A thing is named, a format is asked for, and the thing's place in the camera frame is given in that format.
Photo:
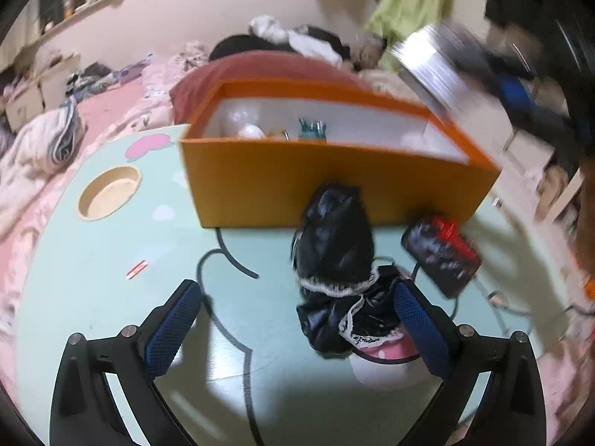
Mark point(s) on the black red patterned pouch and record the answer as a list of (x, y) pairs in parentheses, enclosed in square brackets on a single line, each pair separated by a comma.
[(445, 255)]

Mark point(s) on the silver shiny box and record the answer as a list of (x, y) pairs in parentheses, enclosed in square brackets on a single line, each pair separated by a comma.
[(429, 56)]

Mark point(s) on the orange cardboard box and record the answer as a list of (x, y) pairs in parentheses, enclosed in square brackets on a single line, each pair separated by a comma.
[(405, 160)]

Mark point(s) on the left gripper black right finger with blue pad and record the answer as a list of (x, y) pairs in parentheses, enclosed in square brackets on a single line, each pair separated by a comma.
[(511, 410)]

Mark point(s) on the cardboard storage box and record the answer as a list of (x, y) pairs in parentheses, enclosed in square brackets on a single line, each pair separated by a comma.
[(45, 92)]

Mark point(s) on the green hanging garment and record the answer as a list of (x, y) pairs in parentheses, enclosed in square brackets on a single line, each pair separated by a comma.
[(395, 20)]

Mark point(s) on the red cushion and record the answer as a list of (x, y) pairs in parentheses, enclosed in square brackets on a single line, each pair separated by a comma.
[(189, 92)]

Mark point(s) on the black satin lace cloth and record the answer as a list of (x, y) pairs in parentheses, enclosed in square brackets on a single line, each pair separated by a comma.
[(347, 298)]

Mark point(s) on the white crumpled clothes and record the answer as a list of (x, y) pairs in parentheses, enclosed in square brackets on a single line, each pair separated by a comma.
[(307, 40)]

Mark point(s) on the small doll figure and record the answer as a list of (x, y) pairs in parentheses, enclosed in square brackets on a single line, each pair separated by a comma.
[(250, 131)]

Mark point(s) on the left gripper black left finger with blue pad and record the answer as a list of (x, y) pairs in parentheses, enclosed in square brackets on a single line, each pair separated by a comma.
[(83, 410)]

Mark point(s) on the black fluffy garment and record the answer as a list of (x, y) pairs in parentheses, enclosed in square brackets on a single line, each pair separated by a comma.
[(236, 44)]

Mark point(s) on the striped white blanket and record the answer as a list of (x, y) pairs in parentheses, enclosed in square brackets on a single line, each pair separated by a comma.
[(42, 148)]

